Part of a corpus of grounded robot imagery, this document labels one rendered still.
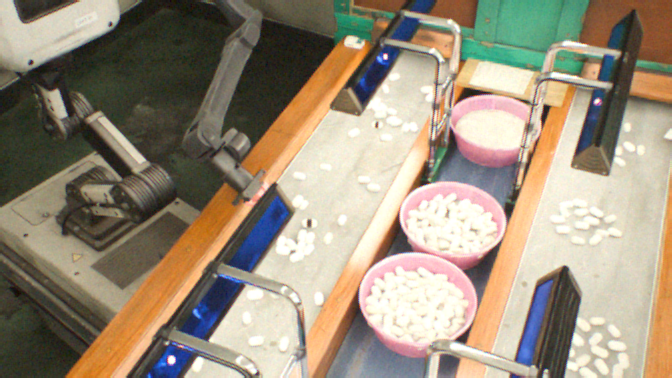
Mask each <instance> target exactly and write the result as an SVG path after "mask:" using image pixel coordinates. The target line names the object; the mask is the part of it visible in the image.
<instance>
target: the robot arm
mask: <svg viewBox="0 0 672 378"><path fill-rule="evenodd" d="M211 1H212V2H213V3H214V4H215V5H216V6H217V7H218V8H219V9H220V10H221V11H222V13H223V14H224V15H225V16H226V17H227V19H228V20H229V22H230V24H231V27H232V28H233V29H234V30H235V31H234V32H233V33H232V34H231V35H230V36H229V37H228V38H227V39H226V41H225V46H224V48H223V51H222V53H221V55H220V57H221V61H220V63H219V65H218V68H217V70H216V72H215V76H214V78H213V80H212V83H211V85H210V87H209V89H208V92H207V94H206V96H205V99H204V101H203V103H202V106H201V108H200V110H199V112H198V114H197V115H196V117H195V118H194V120H193V122H192V124H191V127H190V128H189V129H187V132H186V134H185V136H184V139H183V149H184V151H185V152H186V153H187V154H188V155H189V156H190V157H191V158H192V159H193V158H194V159H195V161H196V162H197V163H200V162H201V161H202V160H204V159H205V158H207V157H208V156H209V155H210V156H209V157H208V158H207V160H208V162H207V163H206V166H207V167H208V168H209V169H210V170H211V171H214V172H215V173H216V174H217V175H218V176H219V177H220V178H221V179H223V180H224V181H225V182H226V183H227V184H228V185H229V186H230V187H232V188H233V189H234V190H235V191H236V192H237V193H238V195H237V196H236V197H235V199H234V200H233V201H232V202H231V203H232V204H233V205H234V206H237V205H238V204H239V201H240V200H241V199H243V203H244V204H245V205H247V206H251V207H253V206H254V204H255V203H256V202H257V201H258V199H259V198H260V197H261V195H262V194H263V193H264V192H265V191H266V189H267V188H268V184H267V183H266V182H265V181H264V180H263V181H262V182H259V179H260V178H261V177H262V175H263V174H264V173H266V171H265V170H264V169H261V170H259V171H258V172H257V173H256V174H255V175H254V176H253V175H252V174H251V173H250V172H248V171H247V170H246V169H245V168H244V167H243V166H242V165H241V164H240V163H238V162H239V161H240V159H241V158H242V157H243V156H244V155H245V153H246V152H247V151H248V150H249V148H250V141H249V139H248V137H247V136H246V135H245V134H243V133H242V132H238V131H237V130H236V129H235V128H232V129H229V131H228V132H226V133H225V134H223V135H222V136H221V137H220V135H221V133H222V131H221V129H222V126H223V120H224V117H225V114H226V111H227V109H228V106H229V104H230V101H231V99H232V96H233V94H234V91H235V89H236V86H237V84H238V81H239V79H240V76H241V74H242V71H243V68H244V65H245V63H246V61H247V59H248V58H249V56H250V54H251V52H252V48H253V47H254V46H255V45H256V43H257V42H258V40H259V37H260V32H261V26H262V19H263V14H262V12H261V11H260V10H259V9H257V10H254V9H253V7H251V6H249V5H247V4H246V3H245V2H243V1H242V0H211ZM236 163H237V164H236Z"/></svg>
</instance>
